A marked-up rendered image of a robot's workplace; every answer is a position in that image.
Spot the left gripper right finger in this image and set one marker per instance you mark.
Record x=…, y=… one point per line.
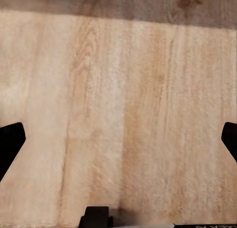
x=229, y=138

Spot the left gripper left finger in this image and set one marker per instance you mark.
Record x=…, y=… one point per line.
x=12, y=138

